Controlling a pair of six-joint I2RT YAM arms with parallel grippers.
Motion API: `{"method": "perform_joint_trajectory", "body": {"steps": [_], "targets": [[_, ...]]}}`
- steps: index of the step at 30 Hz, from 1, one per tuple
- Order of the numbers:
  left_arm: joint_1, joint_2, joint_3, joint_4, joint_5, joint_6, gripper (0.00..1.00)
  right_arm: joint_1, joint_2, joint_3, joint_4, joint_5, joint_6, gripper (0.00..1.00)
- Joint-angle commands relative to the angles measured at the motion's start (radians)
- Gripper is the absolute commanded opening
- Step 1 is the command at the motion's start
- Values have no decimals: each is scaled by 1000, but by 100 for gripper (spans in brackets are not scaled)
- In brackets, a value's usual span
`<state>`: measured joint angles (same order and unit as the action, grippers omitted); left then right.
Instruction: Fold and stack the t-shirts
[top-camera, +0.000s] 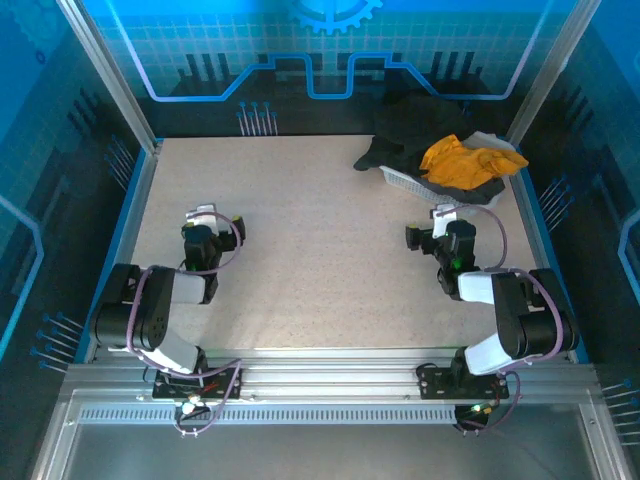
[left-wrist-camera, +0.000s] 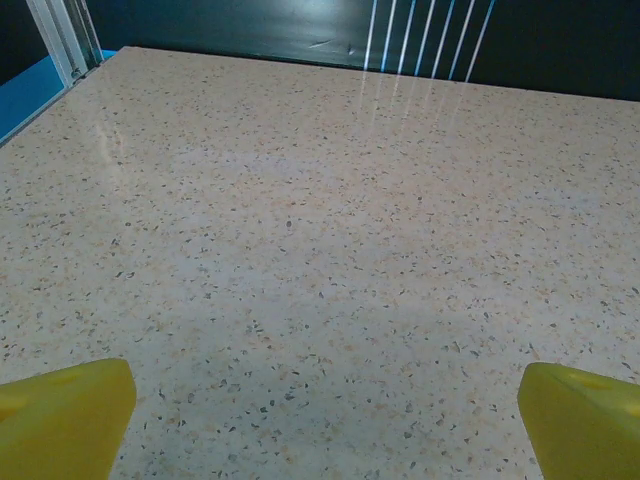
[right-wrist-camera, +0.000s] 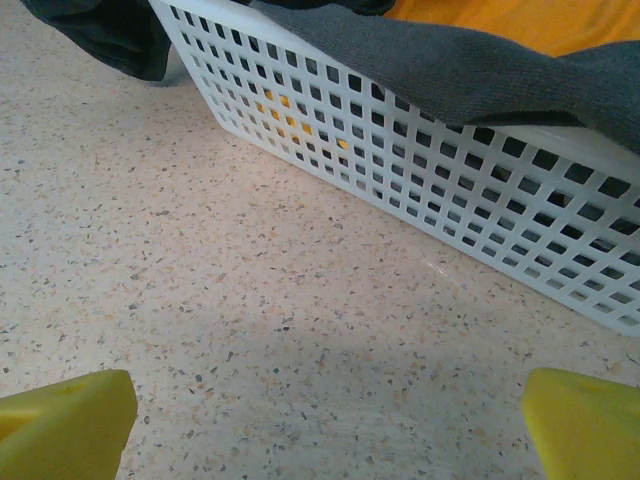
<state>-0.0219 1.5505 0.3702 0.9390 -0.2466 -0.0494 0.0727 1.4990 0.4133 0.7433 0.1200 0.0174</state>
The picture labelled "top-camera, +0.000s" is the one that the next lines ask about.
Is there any aluminium mounting rail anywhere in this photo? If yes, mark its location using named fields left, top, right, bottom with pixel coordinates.
left=64, top=347, right=601, bottom=401

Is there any white plastic basket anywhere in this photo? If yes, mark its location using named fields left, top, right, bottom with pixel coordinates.
left=378, top=130, right=520, bottom=210

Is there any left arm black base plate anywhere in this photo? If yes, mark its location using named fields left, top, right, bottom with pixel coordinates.
left=151, top=367, right=245, bottom=401

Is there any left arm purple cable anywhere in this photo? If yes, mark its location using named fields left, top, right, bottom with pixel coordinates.
left=127, top=211, right=245, bottom=437

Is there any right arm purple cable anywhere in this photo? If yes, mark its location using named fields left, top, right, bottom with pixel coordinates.
left=433, top=204, right=566, bottom=435

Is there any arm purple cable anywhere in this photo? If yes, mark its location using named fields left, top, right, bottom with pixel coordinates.
left=433, top=204, right=566, bottom=435
left=127, top=211, right=245, bottom=437

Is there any slotted grey cable duct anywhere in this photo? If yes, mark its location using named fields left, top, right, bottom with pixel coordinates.
left=78, top=404, right=585, bottom=426

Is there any grey metal tray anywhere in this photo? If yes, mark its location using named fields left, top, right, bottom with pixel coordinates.
left=29, top=389, right=634, bottom=480

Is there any aluminium frame post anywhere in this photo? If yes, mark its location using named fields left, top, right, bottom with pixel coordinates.
left=55, top=0, right=165, bottom=154
left=505, top=0, right=604, bottom=146

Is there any black t-shirt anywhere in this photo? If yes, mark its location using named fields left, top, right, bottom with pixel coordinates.
left=352, top=93, right=485, bottom=174

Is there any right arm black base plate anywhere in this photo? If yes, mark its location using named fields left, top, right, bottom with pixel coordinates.
left=416, top=363, right=511, bottom=401

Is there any orange t-shirt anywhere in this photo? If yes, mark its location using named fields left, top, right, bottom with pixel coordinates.
left=418, top=133, right=530, bottom=191

